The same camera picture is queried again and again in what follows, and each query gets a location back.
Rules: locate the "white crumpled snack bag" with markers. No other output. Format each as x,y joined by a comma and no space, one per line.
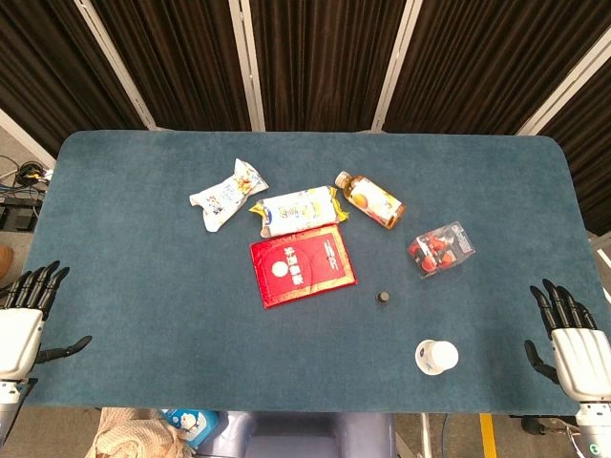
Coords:
224,198

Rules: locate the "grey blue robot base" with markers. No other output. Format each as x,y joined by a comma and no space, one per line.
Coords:
296,434

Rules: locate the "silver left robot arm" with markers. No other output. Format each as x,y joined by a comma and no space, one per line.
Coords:
7,410

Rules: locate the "yellow and white snack package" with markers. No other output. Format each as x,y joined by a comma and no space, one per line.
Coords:
296,210

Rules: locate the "dark brown pleated partition panel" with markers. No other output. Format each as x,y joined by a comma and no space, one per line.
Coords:
181,62
48,71
324,62
491,62

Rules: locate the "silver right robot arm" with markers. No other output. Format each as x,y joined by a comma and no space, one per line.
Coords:
594,429

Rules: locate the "small black cap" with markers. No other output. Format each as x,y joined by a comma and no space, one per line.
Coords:
383,297

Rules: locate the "red certificate folder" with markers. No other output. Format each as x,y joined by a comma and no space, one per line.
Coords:
305,281

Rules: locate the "blue felt table mat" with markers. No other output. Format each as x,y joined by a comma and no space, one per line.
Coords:
143,286

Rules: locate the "white paper cup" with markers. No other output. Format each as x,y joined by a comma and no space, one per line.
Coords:
439,355

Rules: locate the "white partition frame post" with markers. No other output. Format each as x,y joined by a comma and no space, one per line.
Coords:
568,90
24,138
395,67
247,67
118,67

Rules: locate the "beige knitted cloth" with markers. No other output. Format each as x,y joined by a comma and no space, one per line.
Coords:
129,436

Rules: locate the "clear box with red items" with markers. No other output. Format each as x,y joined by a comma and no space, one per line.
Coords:
439,250

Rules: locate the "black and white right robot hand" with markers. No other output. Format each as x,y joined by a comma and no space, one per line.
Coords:
584,358

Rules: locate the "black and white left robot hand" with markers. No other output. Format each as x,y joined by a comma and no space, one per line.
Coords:
19,334

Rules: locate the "orange juice plastic bottle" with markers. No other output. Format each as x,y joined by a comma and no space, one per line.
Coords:
372,200

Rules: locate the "blue and white package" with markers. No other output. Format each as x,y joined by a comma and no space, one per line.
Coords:
191,424

